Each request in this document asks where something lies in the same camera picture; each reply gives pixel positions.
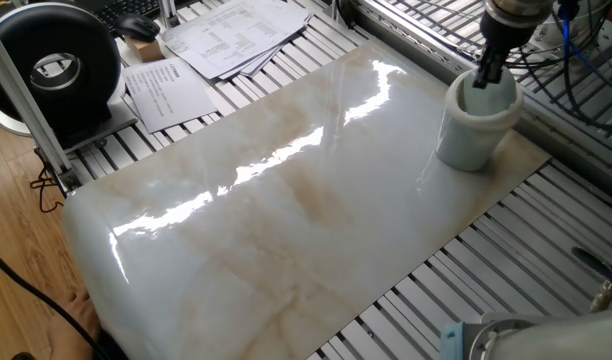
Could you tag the single printed paper sheet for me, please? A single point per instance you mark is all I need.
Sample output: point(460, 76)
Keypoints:
point(168, 95)

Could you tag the white cylindrical machine base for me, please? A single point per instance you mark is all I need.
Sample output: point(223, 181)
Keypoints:
point(593, 25)

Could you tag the black computer mouse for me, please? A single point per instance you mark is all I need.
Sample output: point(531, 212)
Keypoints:
point(137, 26)

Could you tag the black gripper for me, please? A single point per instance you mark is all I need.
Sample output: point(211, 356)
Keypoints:
point(506, 32)

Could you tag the aluminium frame post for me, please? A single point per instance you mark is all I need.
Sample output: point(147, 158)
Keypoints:
point(31, 115)

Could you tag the stack of printed papers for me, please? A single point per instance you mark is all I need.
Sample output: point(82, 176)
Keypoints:
point(231, 37)

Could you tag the black keyboard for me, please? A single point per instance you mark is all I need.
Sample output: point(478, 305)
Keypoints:
point(121, 9)

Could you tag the dark trousers of person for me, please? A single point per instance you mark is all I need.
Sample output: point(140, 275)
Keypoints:
point(111, 347)

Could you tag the glossy marble pattern mat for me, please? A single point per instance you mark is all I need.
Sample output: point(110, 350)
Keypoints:
point(311, 225)

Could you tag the small brown cardboard block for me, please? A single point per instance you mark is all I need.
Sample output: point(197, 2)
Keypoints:
point(145, 50)

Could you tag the silver wrist sensor flange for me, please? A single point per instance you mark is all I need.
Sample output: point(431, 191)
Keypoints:
point(516, 5)

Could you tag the thin aluminium upright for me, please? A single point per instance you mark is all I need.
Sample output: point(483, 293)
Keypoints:
point(168, 12)

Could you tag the black round fan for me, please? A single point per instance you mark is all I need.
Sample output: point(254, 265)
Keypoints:
point(81, 90)

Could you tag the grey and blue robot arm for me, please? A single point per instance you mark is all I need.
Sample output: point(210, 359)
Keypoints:
point(561, 340)

